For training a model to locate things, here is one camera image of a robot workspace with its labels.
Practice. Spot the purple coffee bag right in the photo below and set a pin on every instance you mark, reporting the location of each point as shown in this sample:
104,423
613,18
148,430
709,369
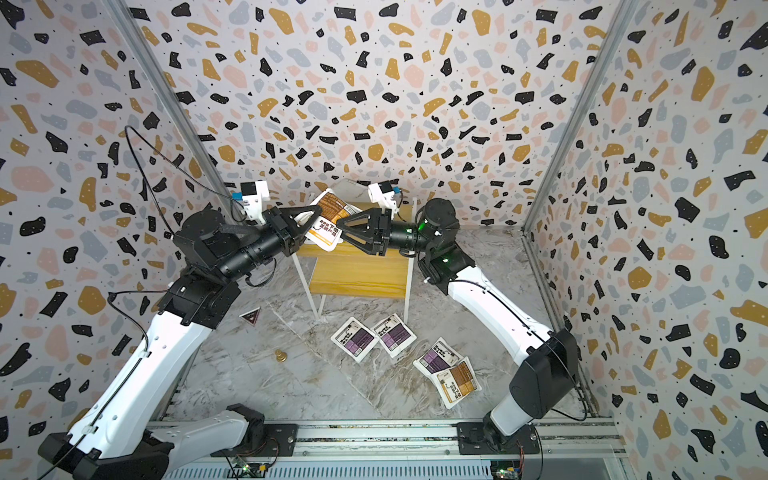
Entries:
439,357

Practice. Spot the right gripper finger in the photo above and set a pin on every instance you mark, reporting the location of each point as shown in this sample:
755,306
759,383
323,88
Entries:
360,221
361,244

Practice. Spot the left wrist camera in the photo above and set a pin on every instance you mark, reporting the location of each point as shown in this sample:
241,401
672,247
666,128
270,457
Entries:
251,199

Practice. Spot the grey marble slab behind shelf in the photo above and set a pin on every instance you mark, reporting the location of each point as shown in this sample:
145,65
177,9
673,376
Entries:
351,191

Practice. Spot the purple coffee bag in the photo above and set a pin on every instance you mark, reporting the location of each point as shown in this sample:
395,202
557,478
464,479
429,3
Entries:
355,339
439,357
394,335

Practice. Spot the small triangular warning sticker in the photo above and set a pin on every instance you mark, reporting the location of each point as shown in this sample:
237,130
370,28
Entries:
251,316

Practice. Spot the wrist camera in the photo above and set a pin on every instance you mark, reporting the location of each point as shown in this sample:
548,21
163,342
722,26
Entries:
251,199
385,195

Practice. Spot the purple coffee bag middle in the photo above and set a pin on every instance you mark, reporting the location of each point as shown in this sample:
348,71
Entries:
394,335

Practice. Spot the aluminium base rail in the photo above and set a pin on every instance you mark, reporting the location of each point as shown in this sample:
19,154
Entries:
552,448

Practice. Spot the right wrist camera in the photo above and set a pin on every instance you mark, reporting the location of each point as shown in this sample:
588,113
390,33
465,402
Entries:
385,195

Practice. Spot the two-tier wooden shelf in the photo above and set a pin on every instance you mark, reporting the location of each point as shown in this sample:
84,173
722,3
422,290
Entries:
346,271

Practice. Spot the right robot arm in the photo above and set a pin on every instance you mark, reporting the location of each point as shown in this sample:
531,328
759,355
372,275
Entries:
547,360

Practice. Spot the purple coffee bag left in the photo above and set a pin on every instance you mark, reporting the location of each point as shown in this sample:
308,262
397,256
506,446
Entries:
355,339

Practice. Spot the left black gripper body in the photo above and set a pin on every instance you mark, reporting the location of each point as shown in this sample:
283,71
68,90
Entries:
280,232

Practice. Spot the brown coffee bag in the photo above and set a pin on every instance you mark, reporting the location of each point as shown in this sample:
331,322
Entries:
456,383
324,231

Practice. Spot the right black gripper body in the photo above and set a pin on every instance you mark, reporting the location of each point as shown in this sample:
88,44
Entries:
395,237

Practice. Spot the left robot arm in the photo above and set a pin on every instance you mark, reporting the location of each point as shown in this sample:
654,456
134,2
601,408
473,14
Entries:
113,440

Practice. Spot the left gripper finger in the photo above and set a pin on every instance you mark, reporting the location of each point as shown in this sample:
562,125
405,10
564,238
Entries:
304,216
304,237

